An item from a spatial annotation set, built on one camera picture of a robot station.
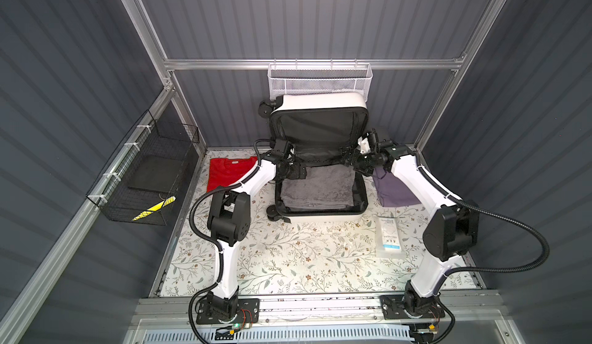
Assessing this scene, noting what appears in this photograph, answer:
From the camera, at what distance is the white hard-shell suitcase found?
2.63 ft

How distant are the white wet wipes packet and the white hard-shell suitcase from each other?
0.85ft

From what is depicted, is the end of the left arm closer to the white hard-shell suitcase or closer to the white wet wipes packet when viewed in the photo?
the white hard-shell suitcase

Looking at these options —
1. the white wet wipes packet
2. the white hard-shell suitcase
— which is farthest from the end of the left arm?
the white wet wipes packet

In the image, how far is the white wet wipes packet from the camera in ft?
2.82
